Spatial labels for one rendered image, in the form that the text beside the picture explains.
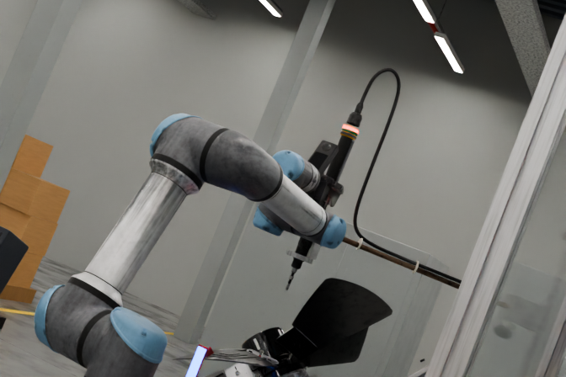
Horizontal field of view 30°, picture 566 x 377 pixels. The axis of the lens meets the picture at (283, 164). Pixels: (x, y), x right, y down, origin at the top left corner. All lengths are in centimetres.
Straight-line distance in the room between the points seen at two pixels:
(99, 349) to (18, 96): 679
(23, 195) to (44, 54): 238
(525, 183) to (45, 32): 760
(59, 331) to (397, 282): 794
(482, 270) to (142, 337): 83
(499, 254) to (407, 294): 856
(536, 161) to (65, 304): 104
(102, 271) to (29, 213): 866
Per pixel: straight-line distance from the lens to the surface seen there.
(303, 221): 227
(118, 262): 204
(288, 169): 241
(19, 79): 871
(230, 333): 1028
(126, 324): 192
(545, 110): 129
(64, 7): 876
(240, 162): 204
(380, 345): 982
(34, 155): 1109
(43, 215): 1088
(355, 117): 272
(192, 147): 207
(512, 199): 127
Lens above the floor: 145
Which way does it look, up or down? 4 degrees up
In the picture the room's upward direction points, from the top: 22 degrees clockwise
